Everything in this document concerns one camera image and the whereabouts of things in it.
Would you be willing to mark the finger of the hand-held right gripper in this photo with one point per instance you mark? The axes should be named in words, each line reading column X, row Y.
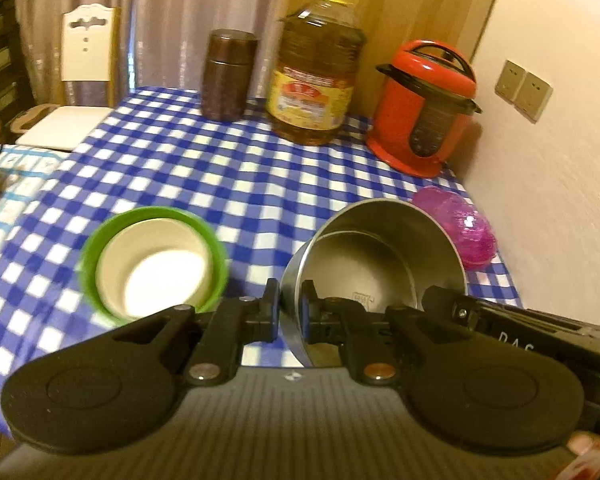
column 452, row 307

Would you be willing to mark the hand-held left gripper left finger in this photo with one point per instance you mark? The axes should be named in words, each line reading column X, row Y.
column 272, row 305

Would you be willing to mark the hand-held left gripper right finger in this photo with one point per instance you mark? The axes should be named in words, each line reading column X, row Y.
column 306, row 312

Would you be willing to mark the large pink glass bowl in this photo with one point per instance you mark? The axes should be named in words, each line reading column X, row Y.
column 475, row 245

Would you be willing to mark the stainless steel bowl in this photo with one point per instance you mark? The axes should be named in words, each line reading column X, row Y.
column 380, row 245

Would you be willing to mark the small pink glass bowl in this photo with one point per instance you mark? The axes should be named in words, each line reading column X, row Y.
column 442, row 205

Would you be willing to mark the cream plastic bowl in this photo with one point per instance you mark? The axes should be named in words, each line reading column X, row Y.
column 155, row 270

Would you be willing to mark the green plastic bowl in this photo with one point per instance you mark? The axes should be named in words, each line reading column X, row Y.
column 87, row 260

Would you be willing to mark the person's right hand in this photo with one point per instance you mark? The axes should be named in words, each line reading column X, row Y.
column 595, row 455

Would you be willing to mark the blue white checked tablecloth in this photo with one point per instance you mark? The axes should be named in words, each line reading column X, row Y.
column 205, row 170

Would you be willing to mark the red electric pressure cooker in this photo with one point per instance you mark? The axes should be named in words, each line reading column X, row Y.
column 420, row 110

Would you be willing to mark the cooking oil bottle yellow cap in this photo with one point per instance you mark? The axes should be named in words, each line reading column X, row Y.
column 312, row 90

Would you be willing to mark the brown cylindrical jar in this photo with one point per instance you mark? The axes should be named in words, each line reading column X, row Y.
column 229, row 75

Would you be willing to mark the light patterned cloth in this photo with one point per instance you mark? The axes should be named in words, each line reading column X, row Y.
column 15, row 195

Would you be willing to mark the white wooden chair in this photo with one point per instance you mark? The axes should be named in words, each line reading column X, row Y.
column 87, row 60

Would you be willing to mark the beige curtain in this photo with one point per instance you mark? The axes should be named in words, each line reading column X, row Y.
column 395, row 5

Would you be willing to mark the sheer grey curtain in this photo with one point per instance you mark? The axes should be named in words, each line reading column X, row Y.
column 180, row 10

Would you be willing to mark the wall power sockets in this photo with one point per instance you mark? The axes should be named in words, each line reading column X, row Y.
column 532, row 97

